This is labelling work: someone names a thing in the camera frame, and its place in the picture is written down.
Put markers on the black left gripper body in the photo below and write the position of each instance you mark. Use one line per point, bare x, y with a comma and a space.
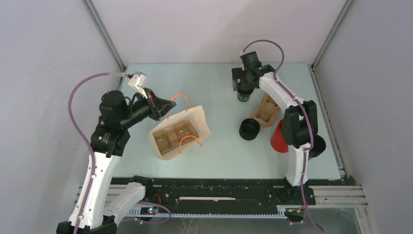
146, 107

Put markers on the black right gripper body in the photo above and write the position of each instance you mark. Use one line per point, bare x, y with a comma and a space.
238, 73

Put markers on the dark takeout coffee cup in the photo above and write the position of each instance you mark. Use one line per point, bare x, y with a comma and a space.
244, 96

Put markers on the paper bag orange handles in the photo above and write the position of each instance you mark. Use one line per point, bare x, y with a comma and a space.
195, 115

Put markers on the brown pulp cup carrier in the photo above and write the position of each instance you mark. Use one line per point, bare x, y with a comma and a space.
266, 112

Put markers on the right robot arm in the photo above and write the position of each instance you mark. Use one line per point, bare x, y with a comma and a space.
297, 133

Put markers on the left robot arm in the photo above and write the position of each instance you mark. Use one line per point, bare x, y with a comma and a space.
91, 215

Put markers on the red straw holder cup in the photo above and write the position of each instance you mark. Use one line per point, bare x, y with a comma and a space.
277, 142

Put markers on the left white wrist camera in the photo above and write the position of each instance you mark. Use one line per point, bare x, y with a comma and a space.
137, 83

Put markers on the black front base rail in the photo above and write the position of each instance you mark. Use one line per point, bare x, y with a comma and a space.
222, 196

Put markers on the aluminium frame rail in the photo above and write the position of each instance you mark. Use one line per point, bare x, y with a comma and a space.
100, 26

